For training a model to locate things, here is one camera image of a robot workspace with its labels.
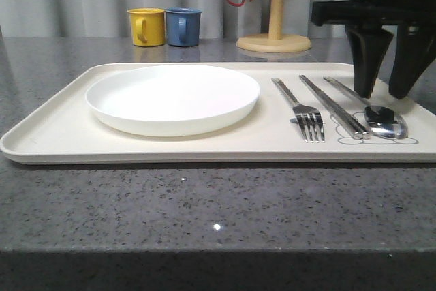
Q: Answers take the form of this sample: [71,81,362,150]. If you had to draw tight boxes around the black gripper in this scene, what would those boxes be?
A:
[311,0,435,99]

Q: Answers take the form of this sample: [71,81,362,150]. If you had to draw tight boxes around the silver metal spoon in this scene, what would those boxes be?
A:
[324,77,409,140]

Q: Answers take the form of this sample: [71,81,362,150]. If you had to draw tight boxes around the silver metal chopsticks pair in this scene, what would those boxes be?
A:
[299,75,370,140]

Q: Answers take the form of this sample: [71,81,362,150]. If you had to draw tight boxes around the silver metal fork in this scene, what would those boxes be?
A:
[271,78,326,143]

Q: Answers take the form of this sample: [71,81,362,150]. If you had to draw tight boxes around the white round plate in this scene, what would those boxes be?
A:
[85,64,260,137]

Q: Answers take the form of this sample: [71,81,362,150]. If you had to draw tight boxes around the wooden mug tree stand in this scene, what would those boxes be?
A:
[236,0,311,53]

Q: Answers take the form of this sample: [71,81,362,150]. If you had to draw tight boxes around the blue mug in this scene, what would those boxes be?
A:
[165,7,202,47]

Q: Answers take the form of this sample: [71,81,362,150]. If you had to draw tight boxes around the yellow mug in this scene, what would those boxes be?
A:
[127,8,166,47]

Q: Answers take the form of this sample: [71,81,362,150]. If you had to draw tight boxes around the cream rabbit print tray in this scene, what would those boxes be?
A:
[1,62,435,164]

